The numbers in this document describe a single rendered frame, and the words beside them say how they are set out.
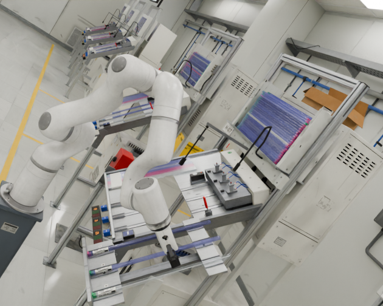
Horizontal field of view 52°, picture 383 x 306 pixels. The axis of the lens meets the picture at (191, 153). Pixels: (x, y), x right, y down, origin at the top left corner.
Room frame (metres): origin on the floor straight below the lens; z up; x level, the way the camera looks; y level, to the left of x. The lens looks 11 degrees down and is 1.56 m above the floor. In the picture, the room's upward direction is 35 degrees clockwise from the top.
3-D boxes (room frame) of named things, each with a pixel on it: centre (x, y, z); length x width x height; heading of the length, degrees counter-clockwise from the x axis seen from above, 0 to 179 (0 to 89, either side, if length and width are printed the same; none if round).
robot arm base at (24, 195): (1.48, 0.46, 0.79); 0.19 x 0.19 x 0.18
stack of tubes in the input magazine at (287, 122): (2.07, -0.29, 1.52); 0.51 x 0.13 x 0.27; 26
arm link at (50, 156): (1.50, 0.44, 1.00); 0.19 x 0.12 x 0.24; 146
